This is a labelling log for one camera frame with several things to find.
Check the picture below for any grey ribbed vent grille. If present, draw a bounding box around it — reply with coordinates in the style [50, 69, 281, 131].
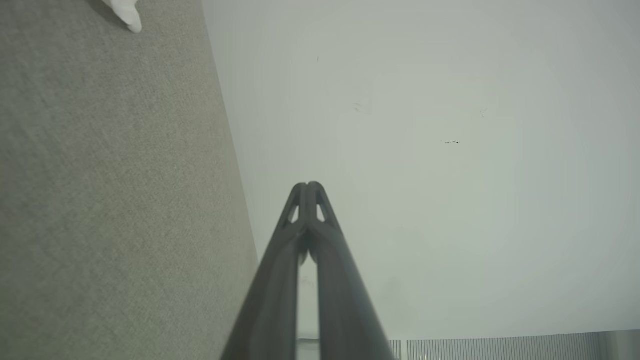
[389, 331, 603, 360]

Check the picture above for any red and white jersey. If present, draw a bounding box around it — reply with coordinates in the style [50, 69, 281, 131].
[102, 0, 144, 34]

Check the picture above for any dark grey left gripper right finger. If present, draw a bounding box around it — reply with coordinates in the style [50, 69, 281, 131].
[306, 181, 397, 360]

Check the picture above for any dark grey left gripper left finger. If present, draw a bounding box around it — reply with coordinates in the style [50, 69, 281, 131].
[220, 182, 308, 360]

